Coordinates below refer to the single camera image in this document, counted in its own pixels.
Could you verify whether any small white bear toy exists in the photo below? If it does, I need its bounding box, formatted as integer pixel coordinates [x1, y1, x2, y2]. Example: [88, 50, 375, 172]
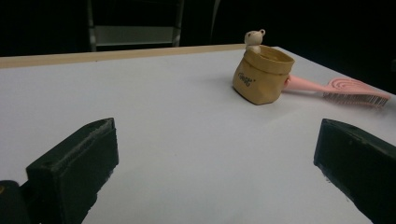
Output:
[244, 28, 266, 54]

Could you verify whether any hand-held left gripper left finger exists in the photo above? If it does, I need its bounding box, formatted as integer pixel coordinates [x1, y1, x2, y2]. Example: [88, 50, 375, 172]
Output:
[25, 117, 120, 224]

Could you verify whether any pink hairbrush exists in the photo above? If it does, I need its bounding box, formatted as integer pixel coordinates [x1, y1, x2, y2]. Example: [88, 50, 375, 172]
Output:
[281, 74, 392, 109]

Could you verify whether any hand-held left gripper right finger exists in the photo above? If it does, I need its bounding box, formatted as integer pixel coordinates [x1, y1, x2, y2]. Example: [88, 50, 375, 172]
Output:
[313, 118, 396, 224]

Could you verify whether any grey metal stand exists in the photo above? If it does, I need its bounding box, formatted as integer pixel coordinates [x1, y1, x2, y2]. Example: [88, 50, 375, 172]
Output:
[87, 0, 185, 52]

